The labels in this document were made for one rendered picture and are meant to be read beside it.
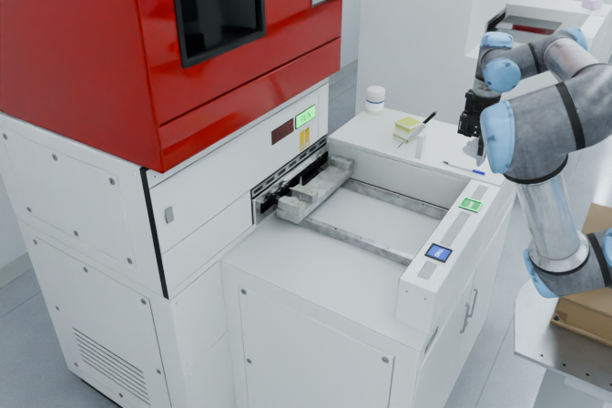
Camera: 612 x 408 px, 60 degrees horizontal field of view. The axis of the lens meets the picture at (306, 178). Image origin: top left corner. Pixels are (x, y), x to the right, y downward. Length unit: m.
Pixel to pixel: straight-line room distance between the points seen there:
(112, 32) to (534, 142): 0.82
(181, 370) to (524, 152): 1.18
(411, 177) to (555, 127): 0.97
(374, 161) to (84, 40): 1.05
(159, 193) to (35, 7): 0.49
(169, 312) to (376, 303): 0.56
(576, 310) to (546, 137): 0.66
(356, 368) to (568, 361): 0.52
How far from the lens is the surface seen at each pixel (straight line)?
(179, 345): 1.63
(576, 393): 1.68
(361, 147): 1.88
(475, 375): 2.44
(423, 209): 1.80
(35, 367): 2.62
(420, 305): 1.36
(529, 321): 1.52
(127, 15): 1.12
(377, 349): 1.44
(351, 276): 1.53
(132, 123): 1.23
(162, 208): 1.34
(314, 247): 1.63
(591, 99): 0.94
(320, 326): 1.50
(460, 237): 1.49
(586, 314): 1.49
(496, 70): 1.29
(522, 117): 0.93
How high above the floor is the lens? 1.84
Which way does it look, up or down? 31 degrees down
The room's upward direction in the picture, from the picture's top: straight up
